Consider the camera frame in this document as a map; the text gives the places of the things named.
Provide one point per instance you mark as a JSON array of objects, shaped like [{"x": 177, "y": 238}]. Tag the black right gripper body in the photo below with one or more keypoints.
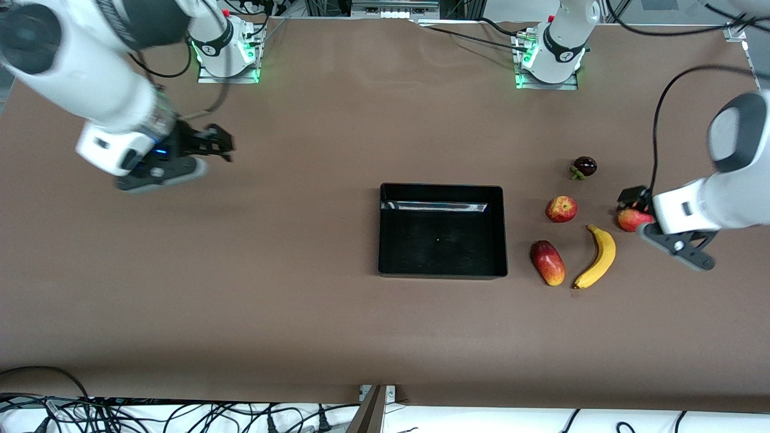
[{"x": 185, "y": 144}]

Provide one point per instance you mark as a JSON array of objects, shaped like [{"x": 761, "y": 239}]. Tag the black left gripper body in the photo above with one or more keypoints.
[{"x": 631, "y": 196}]

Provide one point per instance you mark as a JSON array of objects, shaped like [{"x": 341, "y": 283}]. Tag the yellow banana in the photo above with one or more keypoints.
[{"x": 603, "y": 255}]

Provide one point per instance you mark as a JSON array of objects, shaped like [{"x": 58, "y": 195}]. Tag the red yellow striped apple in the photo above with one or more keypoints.
[{"x": 561, "y": 209}]

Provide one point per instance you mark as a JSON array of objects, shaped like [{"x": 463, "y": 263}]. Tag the black plastic tray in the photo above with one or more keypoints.
[{"x": 442, "y": 240}]

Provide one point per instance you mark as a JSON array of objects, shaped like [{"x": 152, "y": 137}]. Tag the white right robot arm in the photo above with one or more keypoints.
[{"x": 90, "y": 84}]

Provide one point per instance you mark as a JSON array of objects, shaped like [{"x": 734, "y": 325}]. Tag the plain red apple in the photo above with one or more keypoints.
[{"x": 631, "y": 221}]

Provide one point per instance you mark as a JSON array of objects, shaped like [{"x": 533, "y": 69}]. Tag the dark purple mangosteen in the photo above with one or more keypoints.
[{"x": 585, "y": 165}]

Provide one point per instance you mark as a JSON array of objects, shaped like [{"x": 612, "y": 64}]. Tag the red orange mango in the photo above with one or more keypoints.
[{"x": 547, "y": 261}]

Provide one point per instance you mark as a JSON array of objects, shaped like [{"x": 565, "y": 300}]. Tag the brown table cover sheet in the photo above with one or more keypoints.
[{"x": 301, "y": 270}]

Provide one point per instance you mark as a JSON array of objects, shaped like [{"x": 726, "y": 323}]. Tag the aluminium profile bar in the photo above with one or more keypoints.
[{"x": 735, "y": 31}]

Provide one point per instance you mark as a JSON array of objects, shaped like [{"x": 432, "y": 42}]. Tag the grey power strip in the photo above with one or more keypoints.
[{"x": 394, "y": 7}]

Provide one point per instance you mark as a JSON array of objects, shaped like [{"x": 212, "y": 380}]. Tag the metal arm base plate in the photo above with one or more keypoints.
[
  {"x": 541, "y": 86},
  {"x": 207, "y": 78}
]

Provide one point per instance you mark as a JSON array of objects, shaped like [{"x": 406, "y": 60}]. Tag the small metal bracket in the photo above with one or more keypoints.
[{"x": 391, "y": 394}]

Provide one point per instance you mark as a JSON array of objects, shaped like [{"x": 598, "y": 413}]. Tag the dark grey post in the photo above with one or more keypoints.
[{"x": 370, "y": 415}]

